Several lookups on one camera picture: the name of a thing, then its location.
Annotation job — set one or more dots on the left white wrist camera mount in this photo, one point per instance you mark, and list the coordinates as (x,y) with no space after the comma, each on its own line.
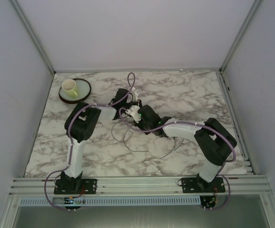
(135,93)

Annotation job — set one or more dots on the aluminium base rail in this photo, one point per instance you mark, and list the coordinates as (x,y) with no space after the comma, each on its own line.
(141,186)

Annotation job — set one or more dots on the white plate with dark rim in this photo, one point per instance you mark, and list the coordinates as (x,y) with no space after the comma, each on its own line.
(84,91)

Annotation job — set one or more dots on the right aluminium frame post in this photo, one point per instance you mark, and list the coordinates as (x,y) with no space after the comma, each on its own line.
(241,34)

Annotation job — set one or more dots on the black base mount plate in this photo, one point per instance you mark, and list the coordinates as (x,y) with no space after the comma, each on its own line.
(85,186)
(190,185)

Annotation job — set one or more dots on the yellow-green mug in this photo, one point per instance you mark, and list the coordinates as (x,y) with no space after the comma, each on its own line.
(69,87)

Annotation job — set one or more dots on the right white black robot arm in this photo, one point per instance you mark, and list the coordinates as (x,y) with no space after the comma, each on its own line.
(216,143)

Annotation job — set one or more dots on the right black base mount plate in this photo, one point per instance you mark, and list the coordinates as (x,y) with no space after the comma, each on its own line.
(190,185)

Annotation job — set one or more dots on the blue slotted cable duct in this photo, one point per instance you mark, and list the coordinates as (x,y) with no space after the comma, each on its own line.
(126,201)

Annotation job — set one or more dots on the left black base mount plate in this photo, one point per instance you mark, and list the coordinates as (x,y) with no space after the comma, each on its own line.
(85,186)

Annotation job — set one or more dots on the left aluminium frame post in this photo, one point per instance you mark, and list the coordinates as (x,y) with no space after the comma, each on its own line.
(32,34)

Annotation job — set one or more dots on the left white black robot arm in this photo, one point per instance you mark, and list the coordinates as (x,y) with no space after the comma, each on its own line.
(79,128)

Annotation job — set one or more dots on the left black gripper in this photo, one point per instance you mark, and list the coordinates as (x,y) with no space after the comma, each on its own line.
(138,102)

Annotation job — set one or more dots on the aluminium frame post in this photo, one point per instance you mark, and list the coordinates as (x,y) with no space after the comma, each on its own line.
(241,34)
(32,34)

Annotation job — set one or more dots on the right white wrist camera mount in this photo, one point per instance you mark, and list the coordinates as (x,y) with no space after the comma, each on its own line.
(133,112)

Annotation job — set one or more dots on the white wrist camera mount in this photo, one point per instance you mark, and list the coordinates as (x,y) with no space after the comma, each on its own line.
(135,93)
(133,112)

